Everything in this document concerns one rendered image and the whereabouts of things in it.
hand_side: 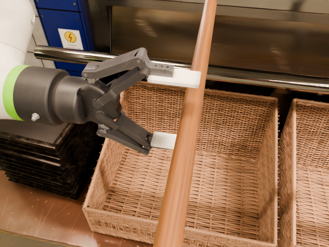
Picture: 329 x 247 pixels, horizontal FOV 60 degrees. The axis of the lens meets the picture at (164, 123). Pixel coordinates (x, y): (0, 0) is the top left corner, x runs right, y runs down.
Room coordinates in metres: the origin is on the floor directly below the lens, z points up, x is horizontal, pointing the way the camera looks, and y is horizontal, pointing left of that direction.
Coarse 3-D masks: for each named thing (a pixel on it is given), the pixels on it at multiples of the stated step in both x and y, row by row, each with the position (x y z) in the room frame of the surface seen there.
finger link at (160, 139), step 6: (156, 132) 0.33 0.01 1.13; (162, 132) 0.33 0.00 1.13; (156, 138) 0.32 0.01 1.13; (162, 138) 0.32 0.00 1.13; (168, 138) 0.32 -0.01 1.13; (174, 138) 0.32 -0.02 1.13; (156, 144) 0.31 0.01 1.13; (162, 144) 0.31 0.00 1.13; (168, 144) 0.31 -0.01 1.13; (174, 144) 0.31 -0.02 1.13
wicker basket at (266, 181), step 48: (144, 96) 0.82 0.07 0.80; (240, 96) 0.76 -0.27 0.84; (240, 144) 0.71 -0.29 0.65; (96, 192) 0.47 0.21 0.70; (144, 192) 0.53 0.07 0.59; (192, 192) 0.53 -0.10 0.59; (240, 192) 0.53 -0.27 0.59; (144, 240) 0.36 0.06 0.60; (192, 240) 0.36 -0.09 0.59; (240, 240) 0.30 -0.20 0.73
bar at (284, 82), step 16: (48, 48) 0.53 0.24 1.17; (64, 48) 0.53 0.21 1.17; (176, 64) 0.47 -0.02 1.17; (208, 64) 0.47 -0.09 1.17; (224, 80) 0.45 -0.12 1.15; (240, 80) 0.44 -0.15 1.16; (256, 80) 0.44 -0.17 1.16; (272, 80) 0.43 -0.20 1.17; (288, 80) 0.43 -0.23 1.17; (304, 80) 0.42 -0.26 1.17; (320, 80) 0.42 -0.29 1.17
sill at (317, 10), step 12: (180, 0) 0.84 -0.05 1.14; (192, 0) 0.84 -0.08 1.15; (204, 0) 0.83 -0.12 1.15; (228, 0) 0.82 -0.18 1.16; (240, 0) 0.81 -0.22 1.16; (252, 0) 0.80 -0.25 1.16; (264, 0) 0.80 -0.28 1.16; (276, 0) 0.79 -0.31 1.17; (288, 0) 0.78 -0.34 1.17; (300, 0) 0.78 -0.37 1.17; (312, 0) 0.77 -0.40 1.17; (324, 0) 0.77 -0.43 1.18; (312, 12) 0.77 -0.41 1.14; (324, 12) 0.76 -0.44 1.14
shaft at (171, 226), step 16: (208, 0) 0.69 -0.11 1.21; (208, 16) 0.61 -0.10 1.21; (208, 32) 0.54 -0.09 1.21; (208, 48) 0.48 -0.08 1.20; (192, 64) 0.43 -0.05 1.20; (192, 96) 0.34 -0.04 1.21; (192, 112) 0.30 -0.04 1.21; (192, 128) 0.27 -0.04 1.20; (176, 144) 0.25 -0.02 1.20; (192, 144) 0.25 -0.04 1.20; (176, 160) 0.22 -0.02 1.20; (192, 160) 0.22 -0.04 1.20; (176, 176) 0.19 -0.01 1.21; (176, 192) 0.17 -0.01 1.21; (176, 208) 0.15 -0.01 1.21; (160, 224) 0.13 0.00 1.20; (176, 224) 0.13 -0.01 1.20; (160, 240) 0.12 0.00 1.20; (176, 240) 0.12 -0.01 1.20
